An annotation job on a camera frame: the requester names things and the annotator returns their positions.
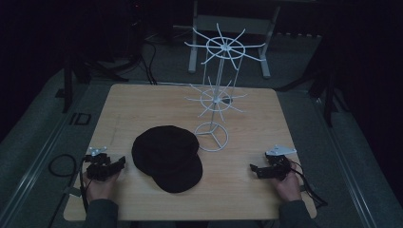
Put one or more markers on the person's right hand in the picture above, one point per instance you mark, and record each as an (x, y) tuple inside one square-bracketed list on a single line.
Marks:
[(288, 188)]

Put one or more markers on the person's left hand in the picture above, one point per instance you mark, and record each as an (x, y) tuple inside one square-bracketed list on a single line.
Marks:
[(99, 188)]

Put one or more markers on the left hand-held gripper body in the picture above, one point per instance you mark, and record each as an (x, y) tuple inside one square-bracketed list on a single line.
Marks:
[(96, 163)]

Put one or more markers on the black tripod stand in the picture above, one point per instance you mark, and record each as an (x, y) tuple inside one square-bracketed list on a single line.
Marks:
[(80, 68)]

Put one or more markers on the white metal table frame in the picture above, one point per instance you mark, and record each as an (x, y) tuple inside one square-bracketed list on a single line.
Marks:
[(233, 23)]

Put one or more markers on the black metal stand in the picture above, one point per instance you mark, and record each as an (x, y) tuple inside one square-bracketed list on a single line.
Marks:
[(328, 95)]

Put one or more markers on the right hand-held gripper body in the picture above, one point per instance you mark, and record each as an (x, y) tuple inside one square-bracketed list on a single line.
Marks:
[(278, 163)]

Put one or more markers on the black cap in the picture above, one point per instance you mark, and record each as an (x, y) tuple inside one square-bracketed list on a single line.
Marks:
[(166, 156)]

